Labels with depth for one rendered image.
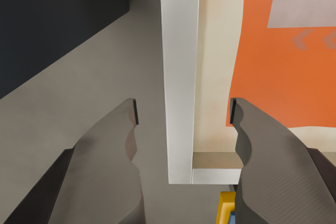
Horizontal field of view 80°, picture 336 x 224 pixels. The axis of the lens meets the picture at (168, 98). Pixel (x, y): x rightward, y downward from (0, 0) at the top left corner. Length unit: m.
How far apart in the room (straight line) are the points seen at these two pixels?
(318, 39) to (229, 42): 0.11
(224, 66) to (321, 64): 0.12
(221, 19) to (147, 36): 1.01
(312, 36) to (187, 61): 0.16
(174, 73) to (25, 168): 2.14
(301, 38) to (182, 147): 0.21
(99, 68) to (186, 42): 1.19
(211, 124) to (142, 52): 1.01
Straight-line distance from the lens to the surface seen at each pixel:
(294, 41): 0.30
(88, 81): 1.45
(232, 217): 0.49
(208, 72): 0.28
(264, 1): 0.27
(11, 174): 2.45
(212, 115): 0.31
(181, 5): 0.22
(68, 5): 0.56
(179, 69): 0.23
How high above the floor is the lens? 1.20
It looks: 60 degrees down
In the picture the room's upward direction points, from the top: 177 degrees counter-clockwise
